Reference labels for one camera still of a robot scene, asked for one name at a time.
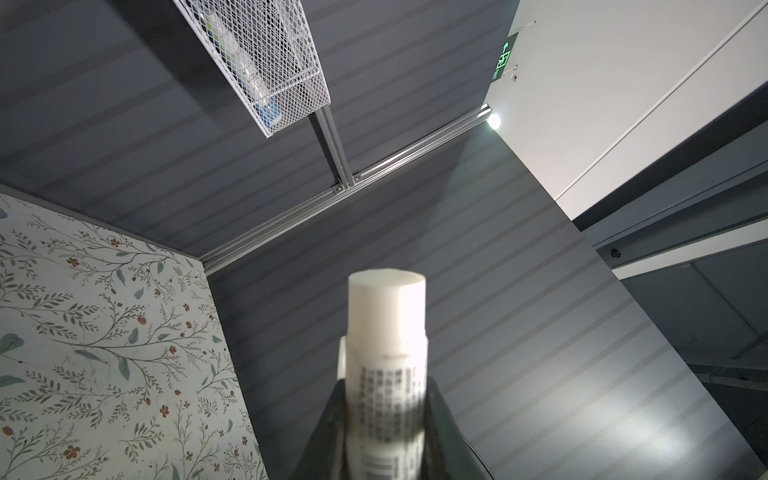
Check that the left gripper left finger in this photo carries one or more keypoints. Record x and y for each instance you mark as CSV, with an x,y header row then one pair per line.
x,y
323,457

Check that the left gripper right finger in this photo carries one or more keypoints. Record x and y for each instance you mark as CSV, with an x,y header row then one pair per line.
x,y
447,454

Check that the white glue stick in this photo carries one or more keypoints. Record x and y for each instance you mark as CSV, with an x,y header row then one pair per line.
x,y
385,363

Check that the floral table mat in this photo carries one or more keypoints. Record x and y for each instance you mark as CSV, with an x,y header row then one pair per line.
x,y
114,364

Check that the pens in white basket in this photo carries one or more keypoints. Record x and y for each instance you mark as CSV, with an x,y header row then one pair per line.
x,y
244,69

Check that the white wire mesh basket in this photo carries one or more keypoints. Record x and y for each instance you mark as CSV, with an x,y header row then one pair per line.
x,y
277,36

